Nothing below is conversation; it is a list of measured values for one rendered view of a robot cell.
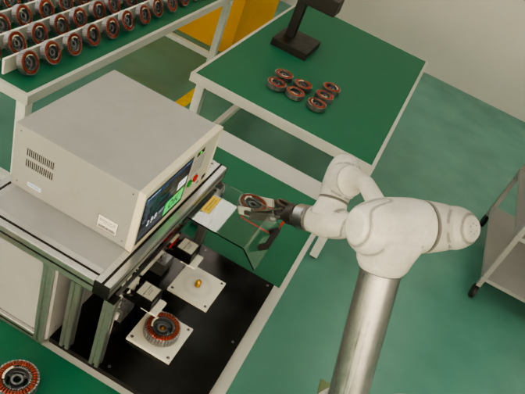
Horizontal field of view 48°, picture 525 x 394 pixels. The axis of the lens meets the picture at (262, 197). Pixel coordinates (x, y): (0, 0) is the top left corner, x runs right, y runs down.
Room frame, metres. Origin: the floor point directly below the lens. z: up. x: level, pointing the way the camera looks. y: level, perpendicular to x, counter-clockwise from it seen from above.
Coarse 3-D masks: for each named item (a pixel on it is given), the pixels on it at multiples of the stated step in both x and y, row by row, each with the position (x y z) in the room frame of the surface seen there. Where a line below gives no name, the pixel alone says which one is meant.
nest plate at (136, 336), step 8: (144, 320) 1.16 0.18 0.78; (136, 328) 1.12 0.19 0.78; (168, 328) 1.17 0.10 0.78; (184, 328) 1.19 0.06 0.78; (128, 336) 1.08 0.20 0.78; (136, 336) 1.09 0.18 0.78; (144, 336) 1.10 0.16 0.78; (184, 336) 1.16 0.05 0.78; (136, 344) 1.07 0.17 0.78; (144, 344) 1.08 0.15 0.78; (176, 344) 1.13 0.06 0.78; (152, 352) 1.07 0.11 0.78; (160, 352) 1.08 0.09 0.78; (168, 352) 1.09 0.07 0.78; (176, 352) 1.10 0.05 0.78; (168, 360) 1.06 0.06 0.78
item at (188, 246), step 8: (184, 240) 1.41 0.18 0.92; (176, 248) 1.37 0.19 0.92; (184, 248) 1.38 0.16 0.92; (192, 248) 1.39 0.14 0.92; (160, 256) 1.38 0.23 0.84; (176, 256) 1.36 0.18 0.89; (184, 256) 1.36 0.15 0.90; (192, 256) 1.37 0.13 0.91; (200, 256) 1.41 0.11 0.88; (192, 264) 1.36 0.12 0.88
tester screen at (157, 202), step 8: (192, 160) 1.33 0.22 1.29; (184, 168) 1.29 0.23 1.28; (176, 176) 1.24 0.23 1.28; (184, 176) 1.31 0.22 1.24; (168, 184) 1.20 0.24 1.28; (176, 184) 1.26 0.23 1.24; (184, 184) 1.33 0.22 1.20; (160, 192) 1.17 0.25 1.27; (168, 192) 1.22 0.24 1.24; (176, 192) 1.28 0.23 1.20; (152, 200) 1.13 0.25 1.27; (160, 200) 1.18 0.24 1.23; (168, 200) 1.24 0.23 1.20; (152, 208) 1.14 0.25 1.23; (160, 208) 1.20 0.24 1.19; (144, 216) 1.10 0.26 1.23; (144, 224) 1.12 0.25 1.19; (136, 240) 1.09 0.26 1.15
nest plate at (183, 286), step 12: (180, 276) 1.39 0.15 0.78; (192, 276) 1.41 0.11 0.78; (204, 276) 1.43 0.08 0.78; (168, 288) 1.32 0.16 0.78; (180, 288) 1.34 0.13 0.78; (192, 288) 1.36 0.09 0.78; (204, 288) 1.38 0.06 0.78; (216, 288) 1.40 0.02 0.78; (192, 300) 1.31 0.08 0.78; (204, 300) 1.33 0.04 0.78
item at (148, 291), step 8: (136, 288) 1.16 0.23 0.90; (144, 288) 1.15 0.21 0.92; (152, 288) 1.17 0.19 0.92; (160, 288) 1.18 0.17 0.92; (128, 296) 1.13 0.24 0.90; (136, 296) 1.12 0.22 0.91; (144, 296) 1.13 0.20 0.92; (152, 296) 1.14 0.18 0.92; (160, 296) 1.17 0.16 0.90; (120, 304) 1.14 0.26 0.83; (136, 304) 1.12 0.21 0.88; (144, 304) 1.12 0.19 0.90; (152, 304) 1.12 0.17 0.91; (160, 304) 1.16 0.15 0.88; (152, 312) 1.12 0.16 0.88
